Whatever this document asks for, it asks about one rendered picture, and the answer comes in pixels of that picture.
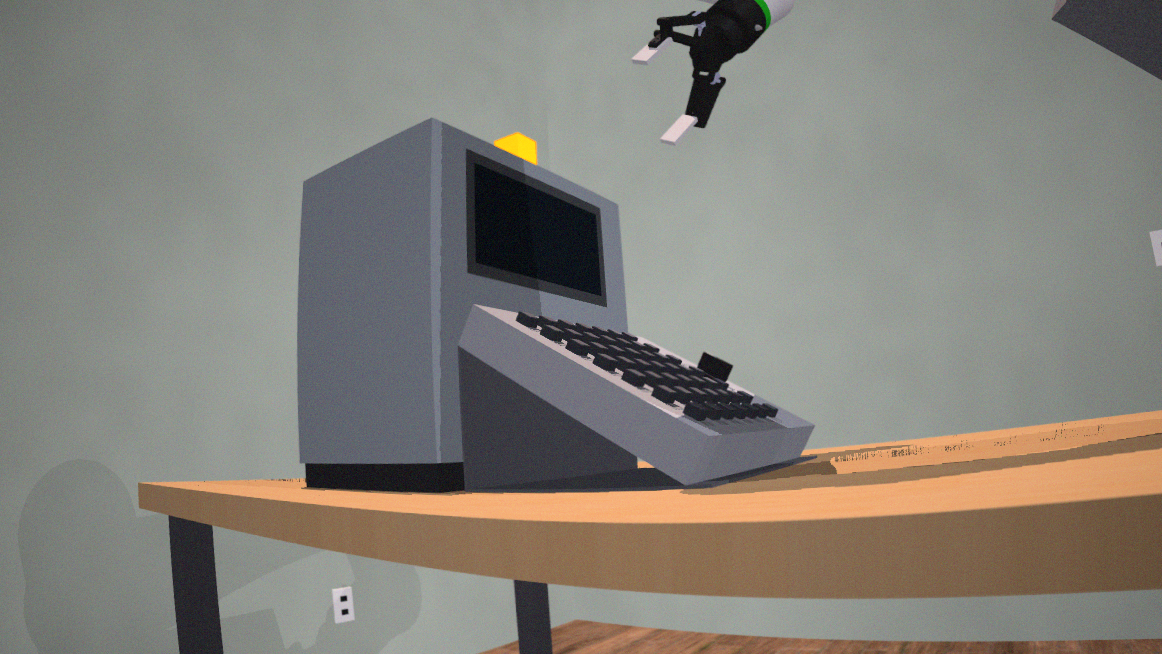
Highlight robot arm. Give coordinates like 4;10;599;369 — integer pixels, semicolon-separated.
700;0;795;53

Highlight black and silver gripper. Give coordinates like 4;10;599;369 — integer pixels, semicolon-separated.
632;10;744;146

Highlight grey control console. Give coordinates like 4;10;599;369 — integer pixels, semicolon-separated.
297;117;817;493

